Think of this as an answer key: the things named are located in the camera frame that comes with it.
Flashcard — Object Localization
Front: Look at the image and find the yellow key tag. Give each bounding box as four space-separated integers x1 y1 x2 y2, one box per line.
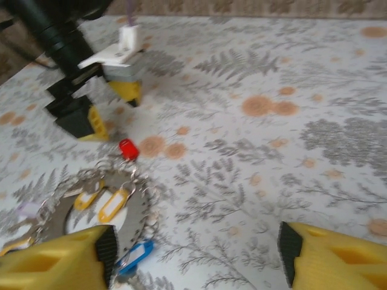
97 188 130 224
73 180 105 211
0 237 34 257

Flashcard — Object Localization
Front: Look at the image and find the large metal keyring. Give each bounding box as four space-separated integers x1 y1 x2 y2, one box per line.
18 155 163 242

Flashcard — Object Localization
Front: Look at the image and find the red tagged key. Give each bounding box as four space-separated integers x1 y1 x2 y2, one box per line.
118 138 141 161

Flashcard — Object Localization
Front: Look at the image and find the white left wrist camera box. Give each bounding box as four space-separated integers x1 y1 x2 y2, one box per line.
77 24 146 83

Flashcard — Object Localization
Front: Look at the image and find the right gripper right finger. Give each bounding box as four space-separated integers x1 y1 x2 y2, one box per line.
277 221 387 290

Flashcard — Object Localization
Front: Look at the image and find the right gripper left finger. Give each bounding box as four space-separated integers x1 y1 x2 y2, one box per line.
0 224 119 290

